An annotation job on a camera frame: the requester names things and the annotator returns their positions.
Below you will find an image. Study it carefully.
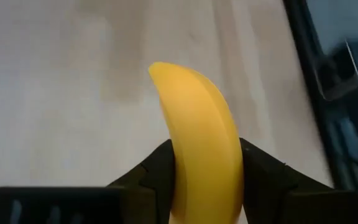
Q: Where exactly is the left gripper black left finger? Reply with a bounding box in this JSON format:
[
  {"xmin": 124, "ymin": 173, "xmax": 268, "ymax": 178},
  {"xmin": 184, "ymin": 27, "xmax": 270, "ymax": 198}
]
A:
[{"xmin": 106, "ymin": 139, "xmax": 177, "ymax": 224}]

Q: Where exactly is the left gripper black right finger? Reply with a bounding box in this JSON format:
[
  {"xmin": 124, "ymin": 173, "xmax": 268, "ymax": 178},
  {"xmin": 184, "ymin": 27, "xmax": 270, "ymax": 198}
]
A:
[{"xmin": 239, "ymin": 138, "xmax": 334, "ymax": 224}]

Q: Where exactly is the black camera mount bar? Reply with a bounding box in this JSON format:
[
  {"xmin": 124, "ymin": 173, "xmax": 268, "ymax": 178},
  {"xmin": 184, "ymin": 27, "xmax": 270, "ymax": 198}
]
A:
[{"xmin": 316, "ymin": 39, "xmax": 358, "ymax": 102}]

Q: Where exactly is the yellow toy banana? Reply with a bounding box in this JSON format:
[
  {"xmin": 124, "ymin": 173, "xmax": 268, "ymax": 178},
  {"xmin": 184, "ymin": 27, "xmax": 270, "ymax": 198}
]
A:
[{"xmin": 148, "ymin": 61, "xmax": 246, "ymax": 224}]

